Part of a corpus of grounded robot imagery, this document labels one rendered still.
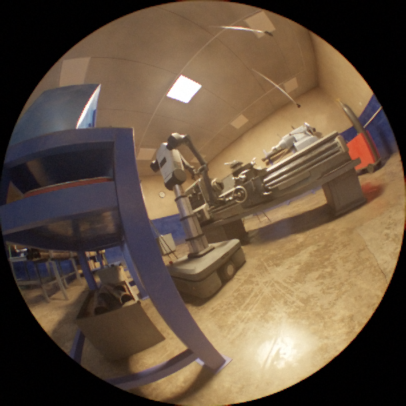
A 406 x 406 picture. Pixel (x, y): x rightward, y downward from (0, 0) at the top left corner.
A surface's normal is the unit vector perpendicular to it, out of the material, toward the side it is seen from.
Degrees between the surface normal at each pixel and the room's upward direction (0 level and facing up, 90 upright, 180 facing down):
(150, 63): 180
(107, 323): 90
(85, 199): 90
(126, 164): 90
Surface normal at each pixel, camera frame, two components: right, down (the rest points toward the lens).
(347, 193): -0.71, 0.15
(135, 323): 0.65, -0.36
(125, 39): 0.35, 0.92
